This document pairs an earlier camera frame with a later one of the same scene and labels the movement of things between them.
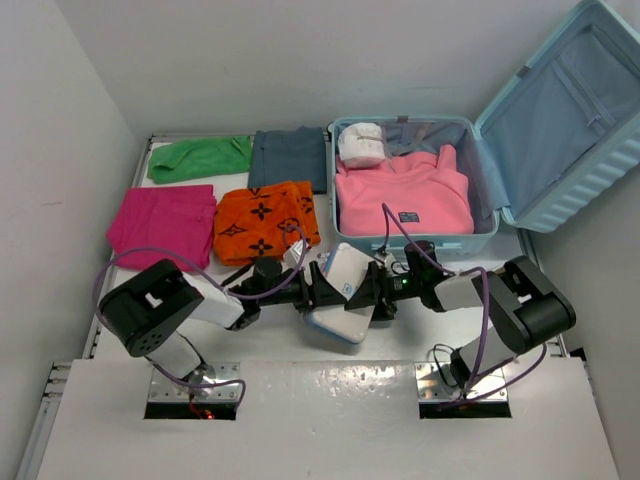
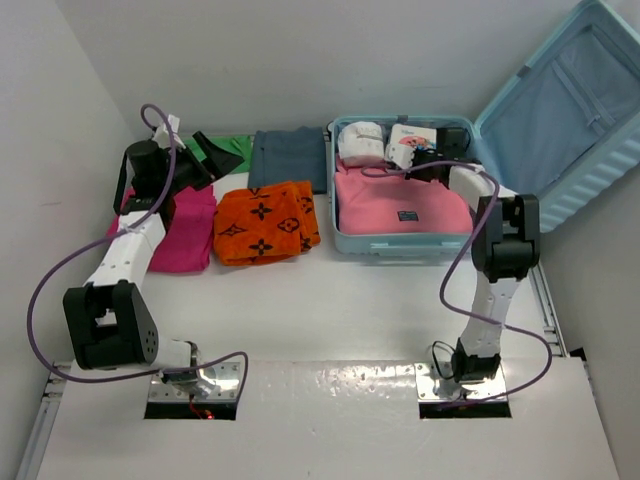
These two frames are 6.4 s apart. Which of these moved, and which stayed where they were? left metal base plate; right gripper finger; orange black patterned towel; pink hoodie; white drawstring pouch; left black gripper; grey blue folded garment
Moved: right gripper finger; left black gripper
Stayed: white drawstring pouch; orange black patterned towel; pink hoodie; left metal base plate; grey blue folded garment
